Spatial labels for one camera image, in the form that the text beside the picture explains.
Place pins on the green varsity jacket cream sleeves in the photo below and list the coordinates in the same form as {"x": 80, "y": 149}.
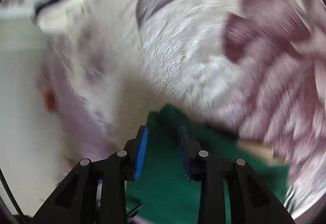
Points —
{"x": 163, "y": 192}

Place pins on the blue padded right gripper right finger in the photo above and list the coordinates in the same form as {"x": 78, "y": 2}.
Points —
{"x": 250, "y": 199}

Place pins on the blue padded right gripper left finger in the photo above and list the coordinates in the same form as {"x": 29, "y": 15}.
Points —
{"x": 94, "y": 192}

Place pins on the white fleece folded garment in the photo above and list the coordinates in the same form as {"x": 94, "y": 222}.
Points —
{"x": 59, "y": 17}

